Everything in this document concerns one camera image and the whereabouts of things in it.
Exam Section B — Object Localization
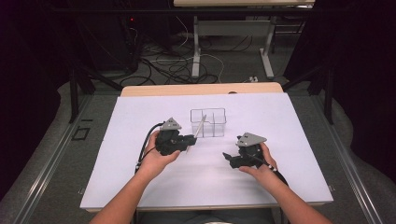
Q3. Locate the black computer tower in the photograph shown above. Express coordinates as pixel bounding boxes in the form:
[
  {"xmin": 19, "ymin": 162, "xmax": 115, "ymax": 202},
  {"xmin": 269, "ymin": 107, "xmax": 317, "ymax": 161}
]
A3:
[{"xmin": 102, "ymin": 15, "xmax": 142, "ymax": 73}]

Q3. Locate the black horizontal bar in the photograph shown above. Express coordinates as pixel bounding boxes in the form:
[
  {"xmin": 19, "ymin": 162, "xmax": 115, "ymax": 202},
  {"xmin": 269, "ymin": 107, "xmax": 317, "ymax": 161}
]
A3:
[{"xmin": 52, "ymin": 7, "xmax": 344, "ymax": 17}]

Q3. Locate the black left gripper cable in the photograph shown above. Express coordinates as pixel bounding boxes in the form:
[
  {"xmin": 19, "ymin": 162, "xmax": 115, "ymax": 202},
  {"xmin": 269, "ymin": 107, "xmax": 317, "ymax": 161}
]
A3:
[{"xmin": 134, "ymin": 121, "xmax": 165, "ymax": 175}]

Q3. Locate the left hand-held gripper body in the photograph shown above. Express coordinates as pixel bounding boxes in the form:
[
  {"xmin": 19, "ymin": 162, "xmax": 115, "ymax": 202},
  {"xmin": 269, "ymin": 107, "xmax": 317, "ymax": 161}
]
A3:
[{"xmin": 154, "ymin": 117, "xmax": 188, "ymax": 157}]

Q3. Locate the tangle of black floor cables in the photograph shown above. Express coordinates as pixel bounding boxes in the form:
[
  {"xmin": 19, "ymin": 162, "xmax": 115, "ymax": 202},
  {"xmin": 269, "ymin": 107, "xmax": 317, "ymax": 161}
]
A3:
[{"xmin": 120, "ymin": 34, "xmax": 254, "ymax": 87}]

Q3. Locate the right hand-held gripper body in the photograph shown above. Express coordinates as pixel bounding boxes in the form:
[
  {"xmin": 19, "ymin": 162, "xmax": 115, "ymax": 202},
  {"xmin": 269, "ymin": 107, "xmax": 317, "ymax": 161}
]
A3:
[{"xmin": 235, "ymin": 132, "xmax": 268, "ymax": 169}]

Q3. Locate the person's left hand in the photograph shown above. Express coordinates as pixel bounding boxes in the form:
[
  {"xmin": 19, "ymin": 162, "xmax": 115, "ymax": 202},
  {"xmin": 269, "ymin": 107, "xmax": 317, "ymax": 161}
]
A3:
[{"xmin": 138, "ymin": 130, "xmax": 181, "ymax": 180}]

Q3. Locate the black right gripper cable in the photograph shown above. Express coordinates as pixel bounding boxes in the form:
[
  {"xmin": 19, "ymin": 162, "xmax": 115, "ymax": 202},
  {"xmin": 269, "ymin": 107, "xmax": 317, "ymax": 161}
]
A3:
[{"xmin": 248, "ymin": 153, "xmax": 290, "ymax": 188}]

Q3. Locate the black metal stand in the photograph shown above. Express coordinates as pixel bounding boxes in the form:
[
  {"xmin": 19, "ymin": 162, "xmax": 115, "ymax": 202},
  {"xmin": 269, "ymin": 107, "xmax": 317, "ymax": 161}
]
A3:
[
  {"xmin": 67, "ymin": 62, "xmax": 123, "ymax": 124},
  {"xmin": 281, "ymin": 63, "xmax": 336, "ymax": 126}
]

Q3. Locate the metal floor rail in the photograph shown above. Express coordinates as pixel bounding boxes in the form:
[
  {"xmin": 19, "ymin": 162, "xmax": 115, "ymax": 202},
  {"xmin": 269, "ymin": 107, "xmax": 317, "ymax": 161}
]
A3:
[
  {"xmin": 311, "ymin": 92, "xmax": 385, "ymax": 224},
  {"xmin": 10, "ymin": 94, "xmax": 94, "ymax": 224}
]

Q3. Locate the clear plastic pen organizer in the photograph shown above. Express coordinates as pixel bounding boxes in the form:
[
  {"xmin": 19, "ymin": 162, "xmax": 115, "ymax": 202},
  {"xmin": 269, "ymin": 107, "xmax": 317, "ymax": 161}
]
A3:
[{"xmin": 190, "ymin": 107, "xmax": 227, "ymax": 139}]

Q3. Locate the white table sheet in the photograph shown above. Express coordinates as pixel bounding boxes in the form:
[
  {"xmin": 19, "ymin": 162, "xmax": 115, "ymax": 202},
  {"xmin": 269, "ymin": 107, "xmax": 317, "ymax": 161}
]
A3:
[{"xmin": 79, "ymin": 91, "xmax": 334, "ymax": 210}]

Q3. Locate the desk with white legs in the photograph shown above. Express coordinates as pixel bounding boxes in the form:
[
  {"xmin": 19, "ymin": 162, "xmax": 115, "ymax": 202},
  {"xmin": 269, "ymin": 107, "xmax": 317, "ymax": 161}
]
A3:
[{"xmin": 173, "ymin": 0, "xmax": 316, "ymax": 80}]

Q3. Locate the white floor cable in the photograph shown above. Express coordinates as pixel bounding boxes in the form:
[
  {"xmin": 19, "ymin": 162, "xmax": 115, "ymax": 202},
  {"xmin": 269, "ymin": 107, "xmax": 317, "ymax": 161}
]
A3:
[{"xmin": 169, "ymin": 13, "xmax": 226, "ymax": 84}]

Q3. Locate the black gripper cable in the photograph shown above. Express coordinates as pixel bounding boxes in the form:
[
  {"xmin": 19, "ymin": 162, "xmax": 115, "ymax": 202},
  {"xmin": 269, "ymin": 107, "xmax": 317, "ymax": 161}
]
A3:
[
  {"xmin": 134, "ymin": 121, "xmax": 165, "ymax": 175},
  {"xmin": 248, "ymin": 153, "xmax": 290, "ymax": 188}
]

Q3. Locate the person's right hand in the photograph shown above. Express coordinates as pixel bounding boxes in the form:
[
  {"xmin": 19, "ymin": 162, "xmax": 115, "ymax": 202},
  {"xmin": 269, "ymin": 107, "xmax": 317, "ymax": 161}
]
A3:
[{"xmin": 238, "ymin": 142, "xmax": 283, "ymax": 190}]

